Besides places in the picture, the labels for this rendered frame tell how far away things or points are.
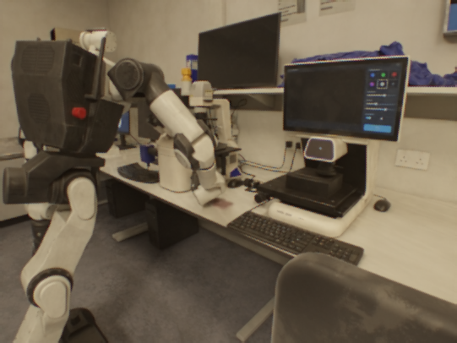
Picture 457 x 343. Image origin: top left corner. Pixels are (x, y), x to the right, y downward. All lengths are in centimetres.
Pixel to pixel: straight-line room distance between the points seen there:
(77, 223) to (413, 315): 90
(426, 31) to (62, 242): 183
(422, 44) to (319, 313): 143
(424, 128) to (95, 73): 140
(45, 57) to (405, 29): 157
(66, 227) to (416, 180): 153
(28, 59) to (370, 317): 96
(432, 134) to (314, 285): 118
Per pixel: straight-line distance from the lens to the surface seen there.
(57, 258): 103
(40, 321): 114
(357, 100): 99
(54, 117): 84
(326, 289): 40
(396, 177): 152
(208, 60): 199
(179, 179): 125
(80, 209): 95
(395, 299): 38
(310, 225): 92
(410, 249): 98
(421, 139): 148
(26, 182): 92
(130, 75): 78
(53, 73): 82
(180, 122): 77
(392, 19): 169
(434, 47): 163
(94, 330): 144
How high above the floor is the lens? 119
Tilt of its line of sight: 16 degrees down
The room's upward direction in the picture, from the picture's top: straight up
